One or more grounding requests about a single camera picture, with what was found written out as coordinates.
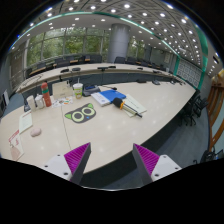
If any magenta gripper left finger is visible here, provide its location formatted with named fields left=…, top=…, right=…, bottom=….
left=42, top=142, right=92, bottom=186

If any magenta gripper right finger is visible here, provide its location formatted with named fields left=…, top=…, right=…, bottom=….
left=132, top=143, right=183, bottom=186

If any black owl mouse pad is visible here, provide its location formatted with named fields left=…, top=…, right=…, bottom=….
left=64, top=103, right=96, bottom=124

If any pink computer mouse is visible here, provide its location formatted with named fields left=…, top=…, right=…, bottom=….
left=30, top=128, right=41, bottom=137

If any white booklet under microphone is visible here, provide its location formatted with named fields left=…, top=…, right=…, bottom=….
left=124, top=94, right=147, bottom=114

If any red and white leaflet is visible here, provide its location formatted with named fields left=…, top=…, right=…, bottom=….
left=8, top=131, right=24, bottom=161

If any white notebook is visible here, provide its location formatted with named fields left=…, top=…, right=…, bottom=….
left=92, top=92, right=110, bottom=106

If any black microphone with yellow band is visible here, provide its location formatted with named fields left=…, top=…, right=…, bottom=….
left=112, top=98, right=142, bottom=117

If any white paper sheet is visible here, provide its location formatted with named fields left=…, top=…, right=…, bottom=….
left=19, top=111, right=33, bottom=133

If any black office chair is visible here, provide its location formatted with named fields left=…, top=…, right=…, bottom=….
left=180, top=91, right=208, bottom=126

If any dark blue pouch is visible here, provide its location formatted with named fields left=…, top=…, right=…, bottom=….
left=83, top=85, right=100, bottom=97

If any white cup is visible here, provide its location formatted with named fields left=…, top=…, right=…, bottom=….
left=35, top=95, right=44, bottom=109

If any beige paper bag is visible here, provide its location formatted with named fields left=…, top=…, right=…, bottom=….
left=52, top=81, right=73, bottom=99

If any paper cup with green print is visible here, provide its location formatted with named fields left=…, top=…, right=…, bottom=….
left=73, top=83, right=83, bottom=99

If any blue folder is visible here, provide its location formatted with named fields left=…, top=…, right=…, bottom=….
left=101, top=90, right=126, bottom=102

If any white box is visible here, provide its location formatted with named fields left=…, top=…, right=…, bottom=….
left=27, top=95, right=36, bottom=111

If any red bottle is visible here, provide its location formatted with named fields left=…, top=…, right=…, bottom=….
left=41, top=82, right=52, bottom=107

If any long curved conference desk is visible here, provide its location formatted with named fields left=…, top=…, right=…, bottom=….
left=16, top=63, right=181, bottom=94

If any grey round pillar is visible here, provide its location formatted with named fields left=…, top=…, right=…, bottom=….
left=107, top=23, right=131, bottom=63

